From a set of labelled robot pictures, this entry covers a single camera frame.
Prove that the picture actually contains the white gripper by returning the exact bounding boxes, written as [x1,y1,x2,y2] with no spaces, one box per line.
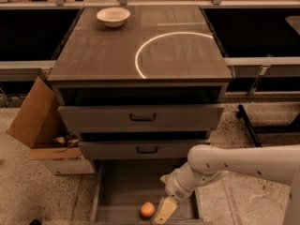
[152,173,192,225]

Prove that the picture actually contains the orange fruit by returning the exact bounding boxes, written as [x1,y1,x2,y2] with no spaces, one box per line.
[140,202,155,218]

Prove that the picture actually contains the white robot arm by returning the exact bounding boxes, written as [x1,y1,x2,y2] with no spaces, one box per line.
[153,144,300,225]

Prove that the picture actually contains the bottom open grey drawer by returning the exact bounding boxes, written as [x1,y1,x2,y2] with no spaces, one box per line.
[90,158,214,225]

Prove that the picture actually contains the middle grey drawer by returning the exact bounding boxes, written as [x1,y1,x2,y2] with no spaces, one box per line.
[79,140,210,160]

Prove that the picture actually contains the grey drawer cabinet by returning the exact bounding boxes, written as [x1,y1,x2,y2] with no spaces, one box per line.
[47,5,233,161]

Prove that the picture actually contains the top grey drawer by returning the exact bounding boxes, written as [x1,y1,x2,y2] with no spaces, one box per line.
[58,104,224,133]

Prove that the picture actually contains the black bar with wheels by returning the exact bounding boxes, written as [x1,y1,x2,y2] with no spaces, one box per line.
[236,104,262,147]

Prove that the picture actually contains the open cardboard box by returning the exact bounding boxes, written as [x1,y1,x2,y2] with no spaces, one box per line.
[7,77,95,175]

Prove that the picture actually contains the white bowl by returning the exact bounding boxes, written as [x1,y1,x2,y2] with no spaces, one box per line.
[97,7,130,28]

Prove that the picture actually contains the black middle drawer handle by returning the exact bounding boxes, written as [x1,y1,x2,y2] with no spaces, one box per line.
[136,146,158,154]

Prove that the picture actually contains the black drawer handle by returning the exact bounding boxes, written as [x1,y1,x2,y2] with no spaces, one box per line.
[136,146,158,154]
[129,113,157,122]

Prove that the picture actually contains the black top drawer handle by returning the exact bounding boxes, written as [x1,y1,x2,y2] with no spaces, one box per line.
[129,113,157,122]

